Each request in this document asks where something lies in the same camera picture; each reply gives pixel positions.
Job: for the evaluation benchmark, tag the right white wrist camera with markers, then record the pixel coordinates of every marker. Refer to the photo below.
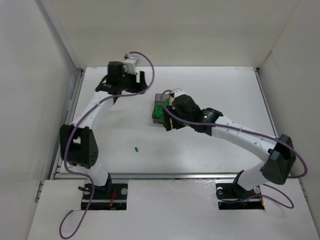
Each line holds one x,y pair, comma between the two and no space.
174,93

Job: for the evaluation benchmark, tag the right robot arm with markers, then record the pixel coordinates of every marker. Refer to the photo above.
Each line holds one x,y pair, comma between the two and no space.
276,155

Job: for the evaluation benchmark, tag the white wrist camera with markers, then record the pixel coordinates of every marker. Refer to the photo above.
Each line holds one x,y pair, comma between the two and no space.
174,93
130,64

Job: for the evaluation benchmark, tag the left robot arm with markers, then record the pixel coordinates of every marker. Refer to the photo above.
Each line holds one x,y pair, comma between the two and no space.
78,145

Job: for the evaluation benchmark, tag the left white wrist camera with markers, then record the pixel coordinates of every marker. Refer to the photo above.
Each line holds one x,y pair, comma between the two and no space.
130,64

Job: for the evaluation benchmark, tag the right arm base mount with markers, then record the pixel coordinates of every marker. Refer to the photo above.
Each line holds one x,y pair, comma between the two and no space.
233,197

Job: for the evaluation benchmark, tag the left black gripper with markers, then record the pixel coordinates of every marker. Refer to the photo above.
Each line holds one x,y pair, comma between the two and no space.
131,83

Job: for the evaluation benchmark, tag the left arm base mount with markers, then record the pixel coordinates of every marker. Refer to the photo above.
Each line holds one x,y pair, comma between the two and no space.
111,197

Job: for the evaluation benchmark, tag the grey transparent container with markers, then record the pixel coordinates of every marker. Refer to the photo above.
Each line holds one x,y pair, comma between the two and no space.
160,100

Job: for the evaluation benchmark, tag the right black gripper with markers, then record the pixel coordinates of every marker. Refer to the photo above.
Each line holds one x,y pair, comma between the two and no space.
169,120

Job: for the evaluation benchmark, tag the aluminium rail front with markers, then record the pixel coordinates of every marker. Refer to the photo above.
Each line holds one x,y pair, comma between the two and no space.
176,176

